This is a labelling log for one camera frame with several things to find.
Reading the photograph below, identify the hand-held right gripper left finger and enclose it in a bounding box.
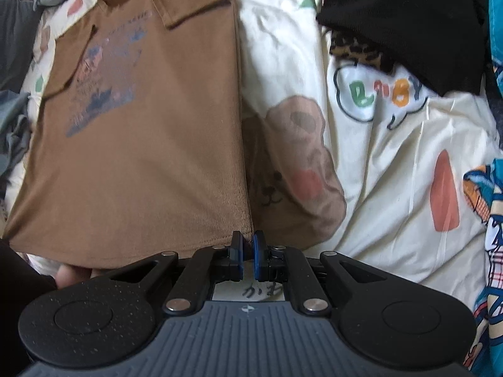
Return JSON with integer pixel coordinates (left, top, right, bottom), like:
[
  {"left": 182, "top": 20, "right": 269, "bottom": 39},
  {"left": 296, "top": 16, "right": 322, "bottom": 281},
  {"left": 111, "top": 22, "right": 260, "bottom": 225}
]
[{"left": 112, "top": 231, "right": 246, "bottom": 315}]

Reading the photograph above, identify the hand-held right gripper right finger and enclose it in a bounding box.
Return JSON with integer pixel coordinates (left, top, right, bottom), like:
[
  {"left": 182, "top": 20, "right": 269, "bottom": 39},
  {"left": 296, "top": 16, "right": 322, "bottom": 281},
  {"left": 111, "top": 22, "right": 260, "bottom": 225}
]
[{"left": 251, "top": 231, "right": 388, "bottom": 315}]

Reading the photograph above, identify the brown printed t-shirt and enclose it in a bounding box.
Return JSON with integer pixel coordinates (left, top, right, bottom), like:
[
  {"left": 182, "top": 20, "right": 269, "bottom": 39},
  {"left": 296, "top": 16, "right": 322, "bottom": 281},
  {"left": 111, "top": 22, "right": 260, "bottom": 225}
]
[{"left": 4, "top": 0, "right": 254, "bottom": 270}]

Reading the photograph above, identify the white paper label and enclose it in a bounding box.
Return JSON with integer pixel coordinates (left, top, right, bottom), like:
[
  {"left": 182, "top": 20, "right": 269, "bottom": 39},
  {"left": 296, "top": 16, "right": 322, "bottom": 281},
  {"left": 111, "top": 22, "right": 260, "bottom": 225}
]
[{"left": 213, "top": 279, "right": 284, "bottom": 303}]

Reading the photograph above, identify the cream bear print bedsheet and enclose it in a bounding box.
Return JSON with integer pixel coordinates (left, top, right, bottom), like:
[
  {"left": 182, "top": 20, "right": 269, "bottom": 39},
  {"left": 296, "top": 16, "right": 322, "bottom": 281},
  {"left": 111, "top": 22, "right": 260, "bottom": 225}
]
[{"left": 0, "top": 0, "right": 501, "bottom": 311}]

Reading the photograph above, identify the person's bare foot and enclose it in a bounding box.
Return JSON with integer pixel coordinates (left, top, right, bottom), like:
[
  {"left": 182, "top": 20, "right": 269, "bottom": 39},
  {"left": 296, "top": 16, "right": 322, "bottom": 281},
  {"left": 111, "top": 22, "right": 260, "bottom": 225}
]
[{"left": 54, "top": 263, "right": 103, "bottom": 290}]

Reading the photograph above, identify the person's black trouser leg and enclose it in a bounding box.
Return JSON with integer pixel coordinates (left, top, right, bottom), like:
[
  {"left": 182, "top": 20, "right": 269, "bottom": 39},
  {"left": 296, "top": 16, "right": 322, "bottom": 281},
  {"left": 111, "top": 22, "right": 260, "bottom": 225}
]
[{"left": 0, "top": 239, "right": 58, "bottom": 377}]

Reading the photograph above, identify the leopard print cloth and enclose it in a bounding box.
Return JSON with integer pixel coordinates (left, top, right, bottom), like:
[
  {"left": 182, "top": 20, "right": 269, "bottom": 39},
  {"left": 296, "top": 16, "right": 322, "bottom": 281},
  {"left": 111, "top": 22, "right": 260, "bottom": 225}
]
[{"left": 329, "top": 31, "right": 395, "bottom": 74}]

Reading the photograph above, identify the blue cartoon print cloth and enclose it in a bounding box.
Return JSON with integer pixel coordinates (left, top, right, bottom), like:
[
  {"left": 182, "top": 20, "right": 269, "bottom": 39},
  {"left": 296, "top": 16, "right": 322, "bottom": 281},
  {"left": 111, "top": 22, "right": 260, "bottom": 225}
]
[{"left": 462, "top": 0, "right": 503, "bottom": 377}]

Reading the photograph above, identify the blue-grey cloth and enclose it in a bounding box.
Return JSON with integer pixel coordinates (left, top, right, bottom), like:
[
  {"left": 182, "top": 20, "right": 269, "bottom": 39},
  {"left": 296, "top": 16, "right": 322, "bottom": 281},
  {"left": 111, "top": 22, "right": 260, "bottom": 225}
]
[{"left": 0, "top": 90, "right": 33, "bottom": 177}]

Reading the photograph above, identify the black garment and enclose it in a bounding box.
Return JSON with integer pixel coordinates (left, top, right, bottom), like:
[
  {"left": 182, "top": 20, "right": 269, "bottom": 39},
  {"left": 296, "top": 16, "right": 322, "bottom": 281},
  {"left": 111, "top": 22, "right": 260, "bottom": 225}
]
[{"left": 316, "top": 0, "right": 492, "bottom": 97}]

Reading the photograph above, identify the dark grey garment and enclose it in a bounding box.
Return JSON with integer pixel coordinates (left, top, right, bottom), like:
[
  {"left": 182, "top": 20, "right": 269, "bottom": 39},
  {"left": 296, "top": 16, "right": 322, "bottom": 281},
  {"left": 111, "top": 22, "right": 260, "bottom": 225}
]
[{"left": 0, "top": 0, "right": 41, "bottom": 92}]

